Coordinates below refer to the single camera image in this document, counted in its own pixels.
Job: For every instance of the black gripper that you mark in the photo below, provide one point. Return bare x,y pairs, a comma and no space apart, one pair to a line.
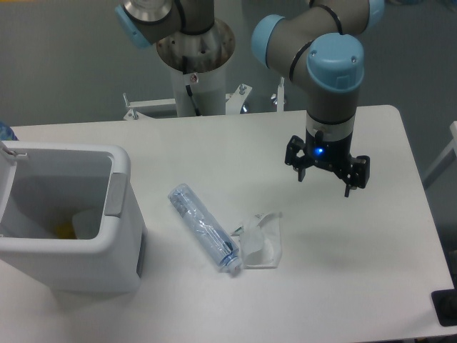
333,156

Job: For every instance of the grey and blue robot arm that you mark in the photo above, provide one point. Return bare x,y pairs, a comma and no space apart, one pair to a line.
318,51

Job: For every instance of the yellow trash in can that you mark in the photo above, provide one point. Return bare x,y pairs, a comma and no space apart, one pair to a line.
65,231

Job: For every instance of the white plastic trash can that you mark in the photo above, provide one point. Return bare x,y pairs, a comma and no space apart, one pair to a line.
44,185

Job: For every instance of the crushed clear plastic bottle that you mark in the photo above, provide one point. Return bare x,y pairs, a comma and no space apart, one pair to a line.
221,248

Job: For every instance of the blue patterned object left edge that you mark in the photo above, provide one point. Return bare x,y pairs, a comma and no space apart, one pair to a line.
7,133

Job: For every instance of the white pedestal base frame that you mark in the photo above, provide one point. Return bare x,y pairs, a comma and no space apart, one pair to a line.
192,98

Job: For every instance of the white frame at right edge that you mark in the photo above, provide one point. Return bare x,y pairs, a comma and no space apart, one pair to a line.
443,161

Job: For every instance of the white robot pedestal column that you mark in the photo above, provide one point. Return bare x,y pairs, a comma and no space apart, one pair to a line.
197,65

